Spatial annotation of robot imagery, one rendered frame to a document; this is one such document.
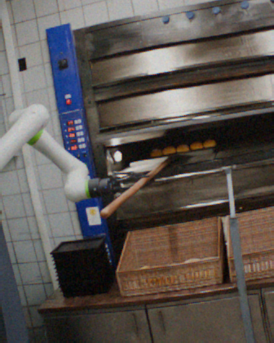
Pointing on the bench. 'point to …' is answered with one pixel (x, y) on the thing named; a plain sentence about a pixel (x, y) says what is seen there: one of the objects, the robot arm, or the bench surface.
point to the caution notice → (93, 216)
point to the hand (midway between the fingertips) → (143, 180)
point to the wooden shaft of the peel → (132, 190)
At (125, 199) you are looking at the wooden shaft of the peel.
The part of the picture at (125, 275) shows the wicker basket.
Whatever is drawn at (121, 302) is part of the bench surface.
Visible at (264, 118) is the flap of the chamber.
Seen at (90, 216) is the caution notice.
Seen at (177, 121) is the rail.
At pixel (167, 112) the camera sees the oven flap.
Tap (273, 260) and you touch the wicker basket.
